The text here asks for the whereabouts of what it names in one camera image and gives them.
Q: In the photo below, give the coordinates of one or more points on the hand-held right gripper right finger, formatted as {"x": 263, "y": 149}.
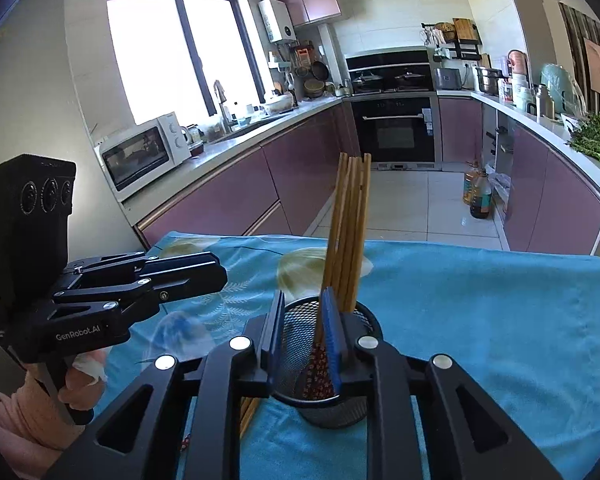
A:
{"x": 331, "y": 340}

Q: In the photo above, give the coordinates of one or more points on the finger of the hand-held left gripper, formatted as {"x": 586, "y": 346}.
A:
{"x": 180, "y": 262}
{"x": 190, "y": 285}

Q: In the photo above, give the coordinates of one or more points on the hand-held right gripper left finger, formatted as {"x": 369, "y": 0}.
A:
{"x": 277, "y": 332}

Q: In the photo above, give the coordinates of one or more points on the black mesh holder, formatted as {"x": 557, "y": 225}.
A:
{"x": 300, "y": 330}

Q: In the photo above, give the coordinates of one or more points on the bundle of wooden chopsticks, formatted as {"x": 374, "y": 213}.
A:
{"x": 355, "y": 220}

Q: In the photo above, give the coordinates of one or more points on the person's left hand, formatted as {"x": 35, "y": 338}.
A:
{"x": 80, "y": 385}

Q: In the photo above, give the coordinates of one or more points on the long pink lower cabinets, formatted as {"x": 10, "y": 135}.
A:
{"x": 240, "y": 185}

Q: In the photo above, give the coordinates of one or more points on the white toaster oven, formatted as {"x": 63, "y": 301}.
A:
{"x": 140, "y": 160}

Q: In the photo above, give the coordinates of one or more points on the blue floral tablecloth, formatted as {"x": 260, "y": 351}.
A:
{"x": 480, "y": 320}

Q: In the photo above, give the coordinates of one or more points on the steel faucet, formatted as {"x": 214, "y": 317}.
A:
{"x": 221, "y": 102}

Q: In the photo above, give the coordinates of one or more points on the cooking oil bottles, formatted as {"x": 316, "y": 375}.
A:
{"x": 481, "y": 200}

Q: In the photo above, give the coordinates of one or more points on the yellow oil bottle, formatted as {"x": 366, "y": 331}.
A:
{"x": 471, "y": 187}

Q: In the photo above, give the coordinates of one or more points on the kitchen window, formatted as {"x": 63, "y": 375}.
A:
{"x": 180, "y": 55}

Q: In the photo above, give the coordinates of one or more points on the brown bowl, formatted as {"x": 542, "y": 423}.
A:
{"x": 314, "y": 89}

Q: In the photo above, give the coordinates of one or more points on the black built-in oven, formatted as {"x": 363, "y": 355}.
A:
{"x": 395, "y": 130}

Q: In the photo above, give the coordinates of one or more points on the white plastic bag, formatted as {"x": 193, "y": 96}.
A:
{"x": 499, "y": 187}

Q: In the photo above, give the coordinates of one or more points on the hanging frying pan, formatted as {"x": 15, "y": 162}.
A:
{"x": 320, "y": 70}

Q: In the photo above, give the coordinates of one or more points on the narrow pink lower cabinet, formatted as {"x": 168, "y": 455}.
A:
{"x": 460, "y": 130}

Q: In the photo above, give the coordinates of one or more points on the white water heater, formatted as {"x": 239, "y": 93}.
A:
{"x": 276, "y": 20}

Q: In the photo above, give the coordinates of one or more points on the lidded cooking pot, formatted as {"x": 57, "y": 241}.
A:
{"x": 409, "y": 79}
{"x": 367, "y": 81}

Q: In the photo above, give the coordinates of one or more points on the pink peninsula cabinets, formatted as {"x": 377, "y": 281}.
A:
{"x": 550, "y": 195}

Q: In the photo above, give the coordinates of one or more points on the black range hood stove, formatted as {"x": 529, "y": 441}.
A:
{"x": 387, "y": 62}

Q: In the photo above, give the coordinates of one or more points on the silver toaster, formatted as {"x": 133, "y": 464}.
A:
{"x": 447, "y": 79}

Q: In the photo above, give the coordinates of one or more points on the pink upper cabinet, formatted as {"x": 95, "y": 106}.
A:
{"x": 315, "y": 0}

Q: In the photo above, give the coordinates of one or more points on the steel stock pot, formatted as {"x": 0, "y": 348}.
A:
{"x": 487, "y": 80}

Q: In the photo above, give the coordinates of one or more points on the white container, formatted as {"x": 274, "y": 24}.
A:
{"x": 520, "y": 91}

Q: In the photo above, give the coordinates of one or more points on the steel thermos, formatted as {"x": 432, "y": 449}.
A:
{"x": 543, "y": 102}

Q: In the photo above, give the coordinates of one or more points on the bunch of green vegetables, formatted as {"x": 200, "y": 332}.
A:
{"x": 597, "y": 140}

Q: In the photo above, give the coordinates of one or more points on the pink kettle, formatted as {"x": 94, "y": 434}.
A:
{"x": 518, "y": 64}

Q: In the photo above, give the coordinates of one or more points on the wooden cutting board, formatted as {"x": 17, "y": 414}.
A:
{"x": 463, "y": 29}

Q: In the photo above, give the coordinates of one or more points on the green appliance under plastic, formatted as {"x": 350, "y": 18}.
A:
{"x": 560, "y": 87}

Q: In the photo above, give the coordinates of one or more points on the black wall rack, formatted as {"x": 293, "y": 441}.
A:
{"x": 467, "y": 47}

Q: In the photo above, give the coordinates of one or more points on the wall picture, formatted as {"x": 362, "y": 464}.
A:
{"x": 597, "y": 67}

